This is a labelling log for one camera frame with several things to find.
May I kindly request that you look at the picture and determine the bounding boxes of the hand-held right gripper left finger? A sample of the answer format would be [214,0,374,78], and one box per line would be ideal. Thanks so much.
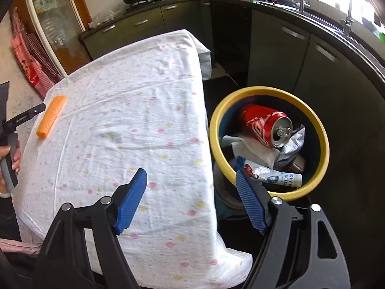
[32,169,148,289]

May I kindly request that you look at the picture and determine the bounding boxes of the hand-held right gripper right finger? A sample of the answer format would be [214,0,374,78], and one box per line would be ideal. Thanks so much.
[235,169,352,289]

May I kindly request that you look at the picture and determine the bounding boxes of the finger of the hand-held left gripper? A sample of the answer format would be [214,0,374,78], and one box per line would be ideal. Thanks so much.
[3,103,46,128]

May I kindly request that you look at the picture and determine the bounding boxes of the orange foam net sleeve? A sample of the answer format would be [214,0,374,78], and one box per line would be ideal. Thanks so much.
[36,95,67,139]

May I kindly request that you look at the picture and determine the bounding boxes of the silver snack wrapper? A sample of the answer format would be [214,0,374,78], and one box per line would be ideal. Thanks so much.
[236,157,303,189]

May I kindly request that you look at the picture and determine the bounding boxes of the white tissue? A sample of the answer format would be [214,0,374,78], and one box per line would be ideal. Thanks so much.
[222,132,280,169]

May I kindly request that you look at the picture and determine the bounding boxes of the brown ribbed filter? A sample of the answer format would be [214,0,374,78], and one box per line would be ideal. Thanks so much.
[286,153,306,172]

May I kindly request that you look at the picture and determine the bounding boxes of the red soda can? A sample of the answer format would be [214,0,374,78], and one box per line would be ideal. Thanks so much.
[240,104,293,149]

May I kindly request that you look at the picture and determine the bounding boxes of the yellow-rimmed blue trash bin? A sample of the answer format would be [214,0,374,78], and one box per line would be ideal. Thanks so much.
[209,86,330,217]

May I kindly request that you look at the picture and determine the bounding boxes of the person's left hand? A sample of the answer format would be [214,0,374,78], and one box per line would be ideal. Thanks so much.
[0,140,22,195]

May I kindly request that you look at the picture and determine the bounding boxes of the dark red checkered apron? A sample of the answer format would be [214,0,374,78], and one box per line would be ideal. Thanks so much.
[12,9,62,79]

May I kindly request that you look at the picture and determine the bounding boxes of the pink cloth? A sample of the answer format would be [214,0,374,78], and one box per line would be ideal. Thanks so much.
[0,238,43,255]

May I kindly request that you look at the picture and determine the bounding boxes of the white spotted tablecloth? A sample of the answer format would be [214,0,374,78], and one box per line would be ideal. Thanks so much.
[13,29,253,288]

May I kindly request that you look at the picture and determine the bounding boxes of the glass door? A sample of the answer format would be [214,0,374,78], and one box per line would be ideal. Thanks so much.
[24,0,91,76]

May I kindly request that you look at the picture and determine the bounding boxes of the clear plastic bag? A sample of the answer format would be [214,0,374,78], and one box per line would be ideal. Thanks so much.
[89,9,116,27]

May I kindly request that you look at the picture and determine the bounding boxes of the green kitchen cabinets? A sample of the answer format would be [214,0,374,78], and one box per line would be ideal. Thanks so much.
[79,0,385,205]

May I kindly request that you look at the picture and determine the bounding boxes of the gas stove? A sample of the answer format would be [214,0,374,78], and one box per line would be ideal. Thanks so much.
[125,0,193,9]

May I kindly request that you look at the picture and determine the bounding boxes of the tall chrome faucet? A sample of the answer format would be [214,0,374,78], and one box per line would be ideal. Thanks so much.
[340,0,357,35]

